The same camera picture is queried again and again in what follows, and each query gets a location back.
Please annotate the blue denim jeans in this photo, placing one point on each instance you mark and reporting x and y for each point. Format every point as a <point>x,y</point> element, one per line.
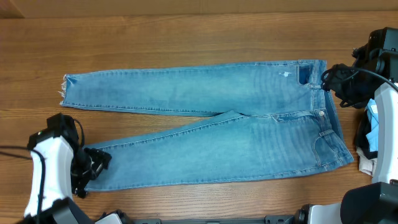
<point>258,121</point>

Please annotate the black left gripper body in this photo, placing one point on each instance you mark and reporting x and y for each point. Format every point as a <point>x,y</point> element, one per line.
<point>87,162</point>

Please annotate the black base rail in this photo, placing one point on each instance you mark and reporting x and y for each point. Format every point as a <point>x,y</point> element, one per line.
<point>119,217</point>

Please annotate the beige garment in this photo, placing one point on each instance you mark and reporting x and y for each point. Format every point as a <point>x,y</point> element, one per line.
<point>367,166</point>

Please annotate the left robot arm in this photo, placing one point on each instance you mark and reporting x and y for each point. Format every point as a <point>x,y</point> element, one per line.
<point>63,167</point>

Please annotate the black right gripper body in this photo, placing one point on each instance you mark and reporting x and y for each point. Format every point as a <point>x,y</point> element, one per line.
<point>339,83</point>

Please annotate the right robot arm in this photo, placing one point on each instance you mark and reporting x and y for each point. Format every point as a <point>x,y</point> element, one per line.
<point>373,75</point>

